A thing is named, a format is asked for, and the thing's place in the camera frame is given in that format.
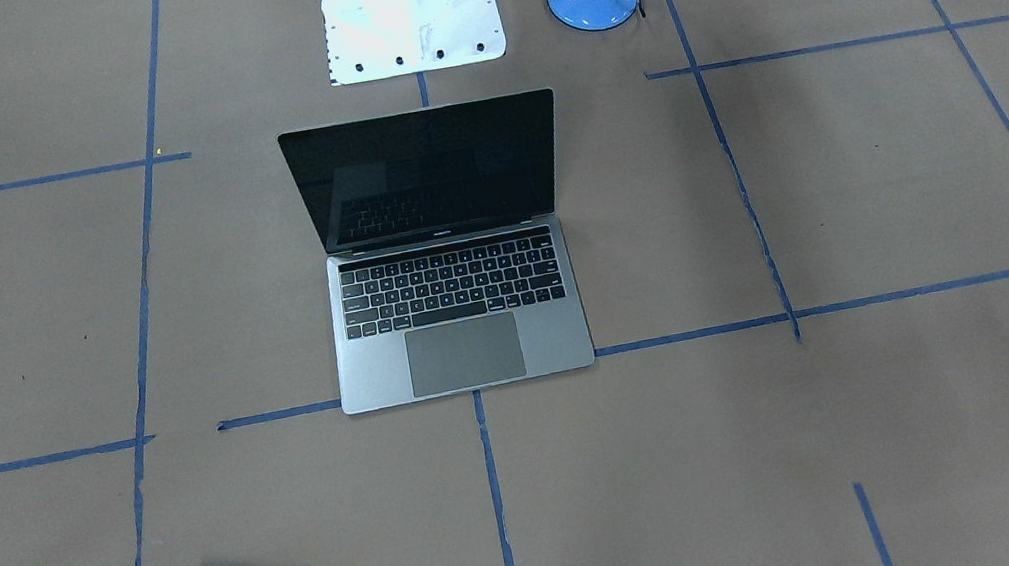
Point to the grey laptop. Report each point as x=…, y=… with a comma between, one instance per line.
x=447, y=267

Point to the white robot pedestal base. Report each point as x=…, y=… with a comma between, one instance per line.
x=367, y=40

